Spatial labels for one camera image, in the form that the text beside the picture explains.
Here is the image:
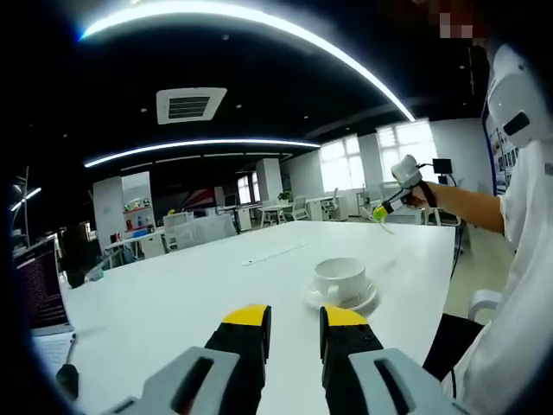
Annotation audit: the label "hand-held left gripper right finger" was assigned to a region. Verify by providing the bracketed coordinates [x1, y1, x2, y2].
[319, 303, 470, 415]

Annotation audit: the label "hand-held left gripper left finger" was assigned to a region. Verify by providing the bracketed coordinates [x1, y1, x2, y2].
[101, 303, 273, 415]

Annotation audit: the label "white saucer coffee tray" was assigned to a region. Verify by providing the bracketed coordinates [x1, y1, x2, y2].
[305, 278, 382, 316]

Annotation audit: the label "white coffee cup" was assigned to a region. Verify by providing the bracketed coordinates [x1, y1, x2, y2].
[313, 257, 368, 303]

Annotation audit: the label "white tabletop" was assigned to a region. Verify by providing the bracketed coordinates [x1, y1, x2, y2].
[58, 220, 457, 415]

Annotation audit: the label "person's right hand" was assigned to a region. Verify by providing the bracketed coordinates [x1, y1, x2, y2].
[404, 188, 431, 209]

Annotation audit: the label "white mesh office chair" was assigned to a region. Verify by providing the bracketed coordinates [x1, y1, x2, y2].
[289, 195, 308, 222]
[323, 188, 340, 217]

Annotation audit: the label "white office desk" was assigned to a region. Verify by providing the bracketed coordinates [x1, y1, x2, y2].
[304, 195, 346, 221]

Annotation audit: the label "person's black trousers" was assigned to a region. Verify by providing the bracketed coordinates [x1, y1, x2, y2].
[421, 313, 485, 399]

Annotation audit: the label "white desk divider panels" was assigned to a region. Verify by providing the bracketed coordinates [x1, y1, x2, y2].
[163, 214, 238, 250]

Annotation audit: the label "white chest device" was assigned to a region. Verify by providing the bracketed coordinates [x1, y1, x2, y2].
[486, 42, 543, 148]

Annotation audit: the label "white chair armrest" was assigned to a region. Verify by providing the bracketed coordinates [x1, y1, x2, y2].
[468, 288, 505, 323]

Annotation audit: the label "person in white shirt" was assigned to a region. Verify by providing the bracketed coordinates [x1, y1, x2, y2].
[451, 42, 553, 415]

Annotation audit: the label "shelf of colourful items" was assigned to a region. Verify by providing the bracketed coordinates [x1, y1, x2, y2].
[123, 198, 156, 233]

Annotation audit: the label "black round object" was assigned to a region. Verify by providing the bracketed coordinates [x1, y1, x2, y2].
[67, 270, 90, 290]

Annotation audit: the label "white paper sheet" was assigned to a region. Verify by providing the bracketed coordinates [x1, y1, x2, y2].
[32, 332, 77, 377]

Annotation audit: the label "long ceiling strip light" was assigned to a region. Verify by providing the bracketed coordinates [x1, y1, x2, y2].
[10, 186, 43, 213]
[84, 137, 321, 169]
[79, 0, 416, 122]

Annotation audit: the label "open laptop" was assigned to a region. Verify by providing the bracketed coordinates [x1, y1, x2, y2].
[15, 235, 74, 338]

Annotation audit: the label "white ceiling air vent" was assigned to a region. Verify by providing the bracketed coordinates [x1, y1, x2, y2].
[156, 86, 228, 125]

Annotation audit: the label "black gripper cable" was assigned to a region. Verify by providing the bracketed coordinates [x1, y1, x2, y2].
[448, 218, 467, 282]

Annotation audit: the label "blue bordered wall poster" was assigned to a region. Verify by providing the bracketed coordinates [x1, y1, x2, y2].
[481, 103, 522, 195]

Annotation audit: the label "white table cable cover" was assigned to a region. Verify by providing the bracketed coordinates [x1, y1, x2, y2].
[240, 241, 308, 267]

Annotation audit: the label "red striped wall banner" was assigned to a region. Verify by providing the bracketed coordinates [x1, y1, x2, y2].
[181, 186, 217, 208]

